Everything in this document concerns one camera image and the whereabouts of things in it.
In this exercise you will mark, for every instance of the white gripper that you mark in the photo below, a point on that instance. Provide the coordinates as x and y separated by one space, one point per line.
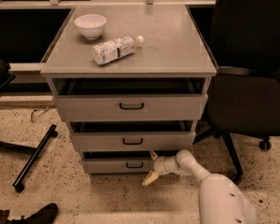
160 167

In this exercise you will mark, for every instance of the grey bottom drawer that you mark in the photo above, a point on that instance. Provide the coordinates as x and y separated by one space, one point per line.
117 166

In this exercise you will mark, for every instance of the grey drawer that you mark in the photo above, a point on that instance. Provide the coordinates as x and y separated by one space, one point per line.
117 166
130 107
132 141

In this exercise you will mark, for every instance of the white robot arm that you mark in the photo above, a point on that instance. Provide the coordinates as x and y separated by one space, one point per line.
220 200

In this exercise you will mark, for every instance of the grey middle drawer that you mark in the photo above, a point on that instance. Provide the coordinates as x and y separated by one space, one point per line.
132 141

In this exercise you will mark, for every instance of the grey top drawer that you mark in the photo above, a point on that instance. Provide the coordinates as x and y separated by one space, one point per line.
130 107

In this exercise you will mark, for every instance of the grey drawer cabinet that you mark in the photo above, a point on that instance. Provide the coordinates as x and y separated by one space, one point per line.
171 61

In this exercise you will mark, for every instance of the black office chair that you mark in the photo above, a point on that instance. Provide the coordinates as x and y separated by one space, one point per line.
243 37

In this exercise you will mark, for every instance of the white labelled plastic bottle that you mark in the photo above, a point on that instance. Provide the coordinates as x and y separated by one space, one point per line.
116 48

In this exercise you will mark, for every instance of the white ceramic bowl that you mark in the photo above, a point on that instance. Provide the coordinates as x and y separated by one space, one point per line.
91 26

